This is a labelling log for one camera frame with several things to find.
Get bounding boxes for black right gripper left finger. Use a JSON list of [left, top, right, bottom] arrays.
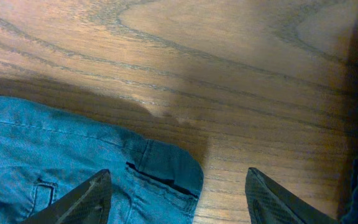
[[22, 169, 112, 224]]

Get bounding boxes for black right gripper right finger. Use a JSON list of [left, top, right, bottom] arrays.
[[245, 167, 339, 224]]

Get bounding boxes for dark blue shorts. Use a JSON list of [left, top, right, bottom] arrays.
[[0, 96, 203, 223]]

